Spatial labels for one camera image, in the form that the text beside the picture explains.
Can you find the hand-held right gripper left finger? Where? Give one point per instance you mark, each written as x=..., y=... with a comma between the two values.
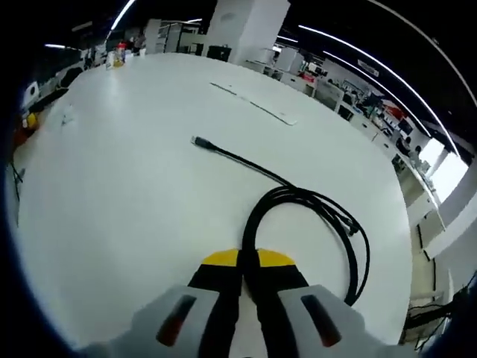
x=175, y=317

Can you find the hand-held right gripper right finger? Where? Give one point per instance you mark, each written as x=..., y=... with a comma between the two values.
x=305, y=317

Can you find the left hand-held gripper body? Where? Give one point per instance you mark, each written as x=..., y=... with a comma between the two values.
x=31, y=92

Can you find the white desk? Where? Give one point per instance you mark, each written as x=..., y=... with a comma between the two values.
x=130, y=186

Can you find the flat white desk strip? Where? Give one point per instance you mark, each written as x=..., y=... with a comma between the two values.
x=257, y=105

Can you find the red-capped bottle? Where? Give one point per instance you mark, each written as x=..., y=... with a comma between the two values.
x=120, y=56

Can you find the black box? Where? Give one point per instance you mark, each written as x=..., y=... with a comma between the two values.
x=217, y=53

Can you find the long ceiling light strip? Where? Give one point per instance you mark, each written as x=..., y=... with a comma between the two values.
x=372, y=56
x=372, y=76

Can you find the ceiling air vent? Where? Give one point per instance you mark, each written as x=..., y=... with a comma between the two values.
x=368, y=68

